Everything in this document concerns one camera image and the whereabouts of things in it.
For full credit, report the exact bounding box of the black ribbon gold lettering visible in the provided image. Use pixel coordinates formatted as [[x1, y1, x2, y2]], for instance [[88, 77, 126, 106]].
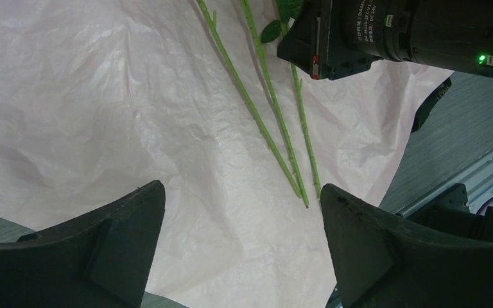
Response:
[[411, 78, 452, 133]]

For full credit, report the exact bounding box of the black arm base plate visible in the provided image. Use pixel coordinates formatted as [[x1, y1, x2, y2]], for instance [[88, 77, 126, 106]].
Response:
[[401, 184, 470, 227]]

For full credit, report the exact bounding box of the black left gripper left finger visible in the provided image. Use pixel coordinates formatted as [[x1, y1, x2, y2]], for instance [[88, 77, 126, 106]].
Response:
[[0, 180, 166, 307]]

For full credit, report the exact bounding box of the pink rose stem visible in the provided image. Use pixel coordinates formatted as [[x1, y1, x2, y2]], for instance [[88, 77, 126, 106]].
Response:
[[275, 1, 322, 199]]

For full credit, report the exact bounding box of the pink wrapping paper sheet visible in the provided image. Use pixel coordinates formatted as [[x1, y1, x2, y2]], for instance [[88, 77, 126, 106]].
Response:
[[0, 0, 455, 308]]

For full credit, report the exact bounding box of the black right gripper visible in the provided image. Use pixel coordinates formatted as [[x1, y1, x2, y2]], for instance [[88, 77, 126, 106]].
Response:
[[277, 1, 381, 80]]

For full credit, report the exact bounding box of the aluminium rail frame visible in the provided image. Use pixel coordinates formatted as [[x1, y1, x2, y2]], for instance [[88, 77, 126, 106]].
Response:
[[394, 150, 493, 217]]

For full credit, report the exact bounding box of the peach rose bud stem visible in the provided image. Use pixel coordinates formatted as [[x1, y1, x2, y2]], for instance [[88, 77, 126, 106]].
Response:
[[239, 0, 309, 209]]

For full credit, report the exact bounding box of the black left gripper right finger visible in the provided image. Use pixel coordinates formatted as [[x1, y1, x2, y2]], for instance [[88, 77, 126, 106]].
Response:
[[321, 184, 493, 307]]

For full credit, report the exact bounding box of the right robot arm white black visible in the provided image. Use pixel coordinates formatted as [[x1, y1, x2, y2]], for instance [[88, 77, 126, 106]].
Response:
[[277, 0, 493, 80]]

